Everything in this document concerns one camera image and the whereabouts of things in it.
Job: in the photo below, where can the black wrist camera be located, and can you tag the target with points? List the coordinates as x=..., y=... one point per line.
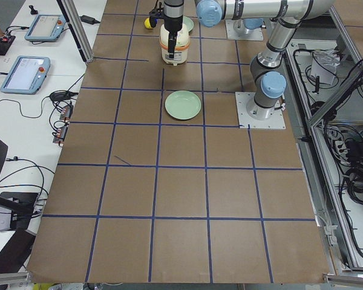
x=154, y=16

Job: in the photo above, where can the green plate near potato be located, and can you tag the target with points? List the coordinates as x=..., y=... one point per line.
x=189, y=23

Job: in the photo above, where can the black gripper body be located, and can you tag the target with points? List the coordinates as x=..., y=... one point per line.
x=172, y=23

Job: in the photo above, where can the teach pendant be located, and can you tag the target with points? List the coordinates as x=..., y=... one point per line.
x=45, y=28
x=26, y=75

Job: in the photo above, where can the yellow toy potato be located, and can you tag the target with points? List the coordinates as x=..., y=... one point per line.
x=147, y=24

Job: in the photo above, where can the white rice cooker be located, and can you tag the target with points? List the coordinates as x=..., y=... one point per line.
x=181, y=46

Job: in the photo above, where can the black power adapter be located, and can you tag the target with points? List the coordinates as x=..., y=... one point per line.
x=89, y=20

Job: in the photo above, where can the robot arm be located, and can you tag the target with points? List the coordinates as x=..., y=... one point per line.
x=289, y=15

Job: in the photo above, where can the teach pendant far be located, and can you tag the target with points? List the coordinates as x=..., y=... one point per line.
x=45, y=28

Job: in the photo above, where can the green plate near arm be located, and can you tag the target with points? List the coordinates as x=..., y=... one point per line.
x=183, y=105

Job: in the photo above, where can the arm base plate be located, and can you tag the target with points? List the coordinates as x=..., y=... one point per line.
x=251, y=116
x=245, y=29

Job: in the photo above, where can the aluminium frame post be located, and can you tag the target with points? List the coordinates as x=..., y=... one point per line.
x=74, y=23

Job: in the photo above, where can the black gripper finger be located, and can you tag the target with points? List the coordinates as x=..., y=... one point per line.
x=172, y=40

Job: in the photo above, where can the teach pendant near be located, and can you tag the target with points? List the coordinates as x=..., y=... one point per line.
x=26, y=75

